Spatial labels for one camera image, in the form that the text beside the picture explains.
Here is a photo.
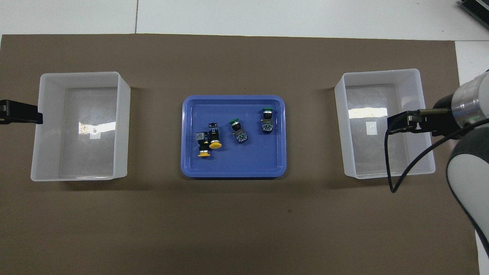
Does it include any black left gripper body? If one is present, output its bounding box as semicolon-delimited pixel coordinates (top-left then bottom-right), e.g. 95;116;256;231
0;100;11;125

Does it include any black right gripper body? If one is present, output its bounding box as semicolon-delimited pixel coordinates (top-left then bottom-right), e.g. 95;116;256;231
419;95;468;137

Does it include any green push button switch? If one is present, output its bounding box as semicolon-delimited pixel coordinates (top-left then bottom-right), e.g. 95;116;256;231
261;108;275;134
228;118;248;144

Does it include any yellow push button switch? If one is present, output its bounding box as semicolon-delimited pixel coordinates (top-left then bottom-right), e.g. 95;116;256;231
195;131;211;158
208;122;222;150

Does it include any translucent white plastic box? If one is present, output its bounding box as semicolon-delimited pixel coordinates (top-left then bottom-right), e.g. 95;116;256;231
334;68;436;180
31;71;131;182

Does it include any grey ribbed device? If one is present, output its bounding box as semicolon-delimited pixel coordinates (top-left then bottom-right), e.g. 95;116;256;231
458;0;489;25

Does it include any blue plastic tray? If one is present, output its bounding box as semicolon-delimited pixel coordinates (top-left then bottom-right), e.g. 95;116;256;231
180;95;287;178

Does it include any brown table mat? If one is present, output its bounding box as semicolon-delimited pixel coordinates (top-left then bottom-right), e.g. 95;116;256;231
0;34;480;275

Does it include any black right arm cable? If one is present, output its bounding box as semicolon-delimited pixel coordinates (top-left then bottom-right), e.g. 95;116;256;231
385;118;489;193

